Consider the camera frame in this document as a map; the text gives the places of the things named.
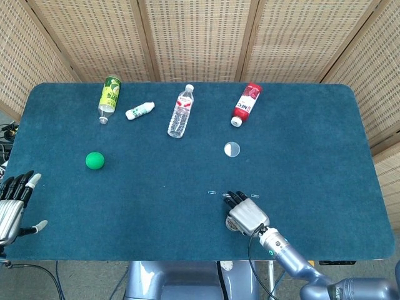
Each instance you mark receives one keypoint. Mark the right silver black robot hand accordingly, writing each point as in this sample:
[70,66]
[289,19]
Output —
[248,215]

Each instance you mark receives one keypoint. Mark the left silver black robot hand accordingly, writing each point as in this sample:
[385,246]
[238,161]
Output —
[7,217]

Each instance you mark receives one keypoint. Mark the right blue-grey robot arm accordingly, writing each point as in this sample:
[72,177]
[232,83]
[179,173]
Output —
[290,259]

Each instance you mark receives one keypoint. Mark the clear dish with metal bits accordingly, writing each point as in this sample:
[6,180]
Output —
[230,225]

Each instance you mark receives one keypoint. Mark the silver metal table leg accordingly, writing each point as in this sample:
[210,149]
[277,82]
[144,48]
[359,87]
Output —
[271,278]

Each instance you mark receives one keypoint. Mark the teal carpet table cover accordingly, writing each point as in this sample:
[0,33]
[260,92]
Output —
[156,218]

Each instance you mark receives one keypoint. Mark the green ball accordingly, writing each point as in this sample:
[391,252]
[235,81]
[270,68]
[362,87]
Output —
[95,161]

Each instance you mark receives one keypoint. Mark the red juice bottle white cap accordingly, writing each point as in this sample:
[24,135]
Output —
[247,104]

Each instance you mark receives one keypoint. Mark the blue-grey robot torso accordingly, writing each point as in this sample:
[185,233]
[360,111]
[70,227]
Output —
[150,281]

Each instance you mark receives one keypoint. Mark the clear water bottle red label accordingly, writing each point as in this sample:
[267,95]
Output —
[181,115]

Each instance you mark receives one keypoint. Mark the woven wooden screen panel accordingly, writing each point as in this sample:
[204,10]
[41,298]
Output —
[100,40]
[300,40]
[200,40]
[390,187]
[25,62]
[375,78]

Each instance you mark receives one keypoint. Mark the small white green-print bottle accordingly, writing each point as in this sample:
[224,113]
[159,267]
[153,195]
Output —
[139,111]

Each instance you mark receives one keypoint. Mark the yellow-green label plastic bottle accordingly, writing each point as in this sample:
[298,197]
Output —
[110,97]

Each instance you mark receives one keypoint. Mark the black table edge bracket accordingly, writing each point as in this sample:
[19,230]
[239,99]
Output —
[337,262]

